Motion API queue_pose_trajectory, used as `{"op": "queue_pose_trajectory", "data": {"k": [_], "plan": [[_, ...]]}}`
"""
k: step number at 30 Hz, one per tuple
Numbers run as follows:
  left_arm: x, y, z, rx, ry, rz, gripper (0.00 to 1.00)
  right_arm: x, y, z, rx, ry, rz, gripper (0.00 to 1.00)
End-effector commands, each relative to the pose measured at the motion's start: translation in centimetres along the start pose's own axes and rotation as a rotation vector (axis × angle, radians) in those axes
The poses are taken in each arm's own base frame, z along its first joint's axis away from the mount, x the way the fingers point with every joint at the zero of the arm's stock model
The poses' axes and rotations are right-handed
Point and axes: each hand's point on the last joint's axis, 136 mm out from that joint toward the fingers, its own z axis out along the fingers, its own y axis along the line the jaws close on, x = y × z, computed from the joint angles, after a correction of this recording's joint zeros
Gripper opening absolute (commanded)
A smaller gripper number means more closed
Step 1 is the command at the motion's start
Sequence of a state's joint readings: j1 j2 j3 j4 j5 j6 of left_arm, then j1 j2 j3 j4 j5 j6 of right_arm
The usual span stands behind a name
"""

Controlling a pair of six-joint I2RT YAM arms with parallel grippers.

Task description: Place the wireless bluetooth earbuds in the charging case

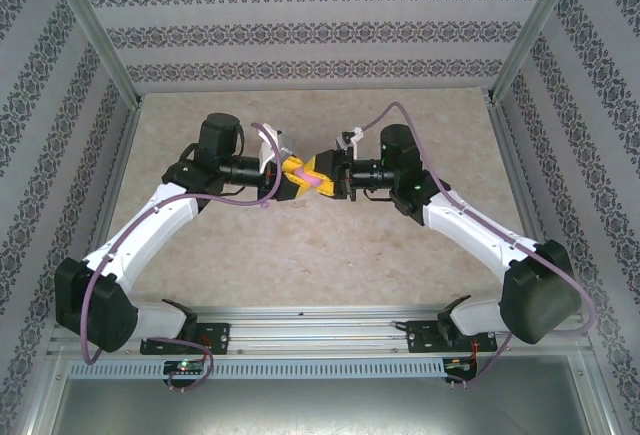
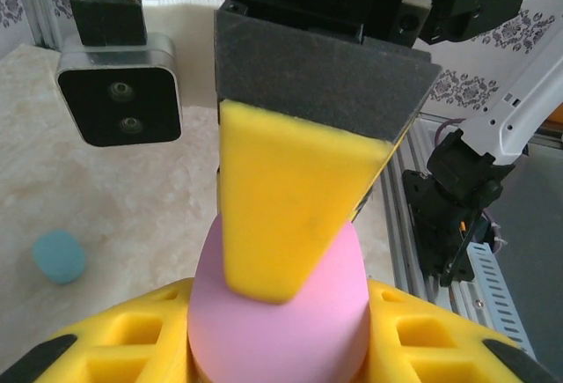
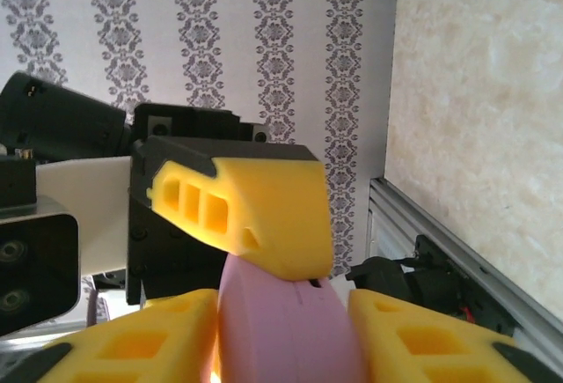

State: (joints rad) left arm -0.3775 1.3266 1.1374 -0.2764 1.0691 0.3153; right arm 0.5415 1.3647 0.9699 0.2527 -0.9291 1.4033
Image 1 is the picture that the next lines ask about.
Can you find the pink earbud charging case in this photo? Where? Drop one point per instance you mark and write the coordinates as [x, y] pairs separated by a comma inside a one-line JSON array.
[[309, 178]]

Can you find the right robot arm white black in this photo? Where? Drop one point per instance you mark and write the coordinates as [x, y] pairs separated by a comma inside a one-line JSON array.
[[475, 235]]

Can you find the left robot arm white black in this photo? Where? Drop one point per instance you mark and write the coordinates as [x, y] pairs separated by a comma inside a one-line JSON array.
[[145, 230]]

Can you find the left controller circuit board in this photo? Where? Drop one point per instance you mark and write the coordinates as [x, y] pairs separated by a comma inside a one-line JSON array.
[[182, 366]]

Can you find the controller circuit board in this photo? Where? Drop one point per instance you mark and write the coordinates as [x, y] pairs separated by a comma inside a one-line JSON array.
[[457, 365], [182, 366]]

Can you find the steel sheet shelf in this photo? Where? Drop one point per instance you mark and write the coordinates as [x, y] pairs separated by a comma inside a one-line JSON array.
[[320, 405]]

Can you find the right controller circuit board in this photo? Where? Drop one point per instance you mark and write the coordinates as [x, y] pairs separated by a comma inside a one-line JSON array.
[[457, 365]]

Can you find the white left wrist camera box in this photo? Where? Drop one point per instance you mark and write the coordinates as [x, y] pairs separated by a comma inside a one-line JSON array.
[[272, 140]]

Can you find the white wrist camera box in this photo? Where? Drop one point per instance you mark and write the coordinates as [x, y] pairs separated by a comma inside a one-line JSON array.
[[352, 137], [272, 140]]

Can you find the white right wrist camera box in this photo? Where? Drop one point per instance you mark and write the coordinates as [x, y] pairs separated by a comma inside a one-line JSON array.
[[352, 137]]

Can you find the aluminium side rail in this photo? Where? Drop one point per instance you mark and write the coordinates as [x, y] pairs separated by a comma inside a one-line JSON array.
[[520, 195], [107, 205]]

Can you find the aluminium mounting rail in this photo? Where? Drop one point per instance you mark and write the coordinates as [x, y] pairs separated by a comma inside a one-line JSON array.
[[320, 330]]

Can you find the aluminium frame post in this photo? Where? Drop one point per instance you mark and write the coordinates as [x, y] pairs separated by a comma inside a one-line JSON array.
[[535, 30], [95, 30]]

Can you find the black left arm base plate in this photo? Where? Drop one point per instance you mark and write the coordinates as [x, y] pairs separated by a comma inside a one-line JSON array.
[[217, 337]]

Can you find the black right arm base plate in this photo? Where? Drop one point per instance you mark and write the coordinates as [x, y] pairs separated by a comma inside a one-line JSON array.
[[420, 337]]

